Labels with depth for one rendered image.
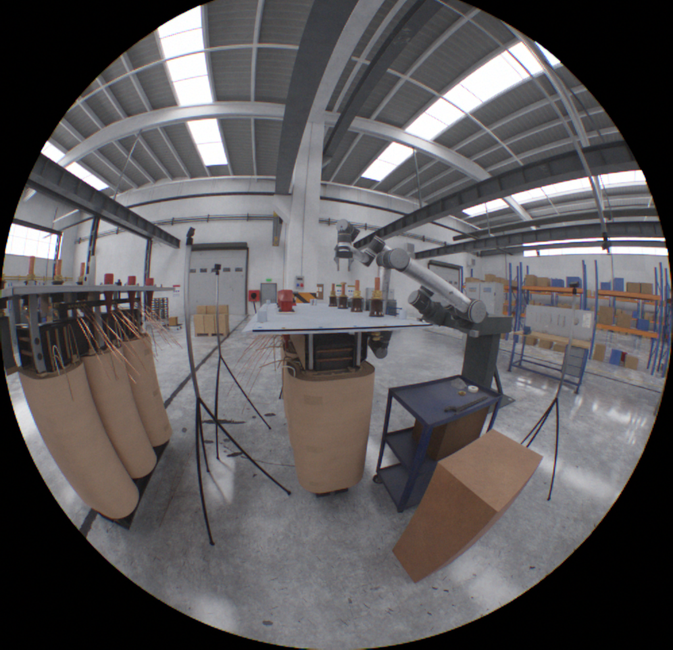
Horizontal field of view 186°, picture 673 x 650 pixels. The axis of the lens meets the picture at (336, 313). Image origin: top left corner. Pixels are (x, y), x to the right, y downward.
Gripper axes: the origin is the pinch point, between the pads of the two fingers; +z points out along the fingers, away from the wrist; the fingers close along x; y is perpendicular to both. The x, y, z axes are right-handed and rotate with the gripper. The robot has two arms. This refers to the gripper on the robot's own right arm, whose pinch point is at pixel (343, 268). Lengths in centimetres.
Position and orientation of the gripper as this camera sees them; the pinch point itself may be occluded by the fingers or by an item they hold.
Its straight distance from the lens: 161.3
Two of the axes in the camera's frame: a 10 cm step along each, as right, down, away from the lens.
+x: 9.9, 0.1, 1.6
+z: -0.2, 10.0, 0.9
